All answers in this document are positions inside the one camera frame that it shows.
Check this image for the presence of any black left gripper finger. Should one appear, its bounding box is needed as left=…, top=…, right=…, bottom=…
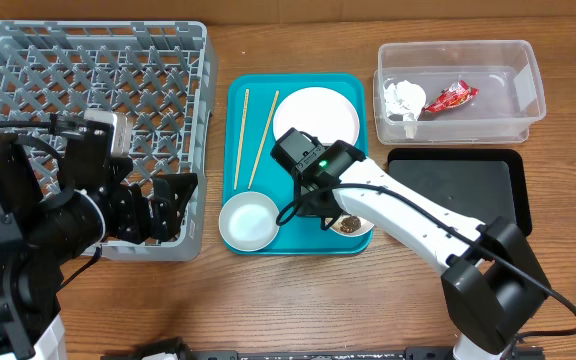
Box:
left=149, top=197, right=184, bottom=241
left=152, top=173, right=198, bottom=213

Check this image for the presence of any white bowl with rice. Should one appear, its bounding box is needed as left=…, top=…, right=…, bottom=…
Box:
left=330, top=214, right=374, bottom=237

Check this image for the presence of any white napkin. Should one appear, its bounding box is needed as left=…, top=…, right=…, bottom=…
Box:
left=384, top=80, right=427, bottom=139

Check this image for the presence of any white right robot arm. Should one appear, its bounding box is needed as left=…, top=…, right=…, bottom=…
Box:
left=271, top=128, right=549, bottom=359

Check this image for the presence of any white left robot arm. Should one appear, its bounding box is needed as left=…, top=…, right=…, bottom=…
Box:
left=0, top=110, right=198, bottom=359

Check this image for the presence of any grey dishwasher rack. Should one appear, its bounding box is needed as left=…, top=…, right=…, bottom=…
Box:
left=0, top=21, right=216, bottom=261

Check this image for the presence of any dark brown food lump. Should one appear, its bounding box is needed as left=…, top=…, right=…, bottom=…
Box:
left=336, top=215, right=362, bottom=234

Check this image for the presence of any small white empty bowl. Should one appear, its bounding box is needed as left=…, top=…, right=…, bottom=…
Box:
left=218, top=191, right=279, bottom=252

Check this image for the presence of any right wooden chopstick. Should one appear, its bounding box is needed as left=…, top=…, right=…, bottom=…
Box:
left=247, top=90, right=280, bottom=190

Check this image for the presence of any wooden chopstick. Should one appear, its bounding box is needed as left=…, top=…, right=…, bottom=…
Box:
left=247, top=90, right=280, bottom=190
left=233, top=88, right=250, bottom=191

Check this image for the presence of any white round plate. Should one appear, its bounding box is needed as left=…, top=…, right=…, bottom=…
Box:
left=272, top=87, right=360, bottom=145

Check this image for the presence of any teal plastic tray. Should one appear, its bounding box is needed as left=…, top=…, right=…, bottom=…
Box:
left=223, top=73, right=372, bottom=256

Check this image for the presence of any left wooden chopstick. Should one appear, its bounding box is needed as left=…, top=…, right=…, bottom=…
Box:
left=233, top=88, right=250, bottom=191

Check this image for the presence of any black flat tray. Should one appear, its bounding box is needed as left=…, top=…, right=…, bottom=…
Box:
left=387, top=148, right=533, bottom=236

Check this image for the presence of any red snack wrapper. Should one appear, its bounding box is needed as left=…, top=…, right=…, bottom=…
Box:
left=422, top=80, right=479, bottom=113

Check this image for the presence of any clear plastic bin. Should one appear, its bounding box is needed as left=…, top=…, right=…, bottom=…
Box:
left=373, top=40, right=547, bottom=145

